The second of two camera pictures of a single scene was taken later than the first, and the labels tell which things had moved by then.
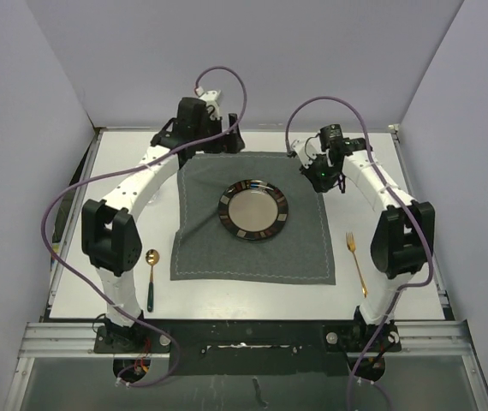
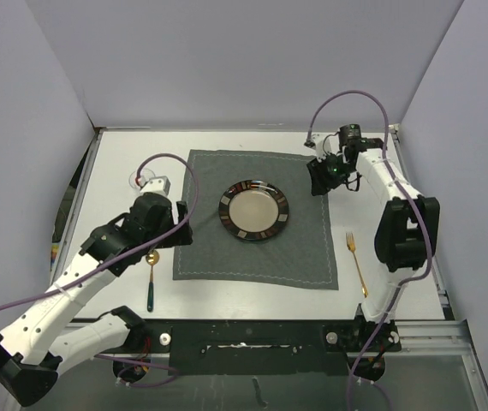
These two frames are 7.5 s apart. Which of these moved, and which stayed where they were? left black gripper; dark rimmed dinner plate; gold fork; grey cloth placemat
Moved: left black gripper
Stayed: dark rimmed dinner plate; gold fork; grey cloth placemat
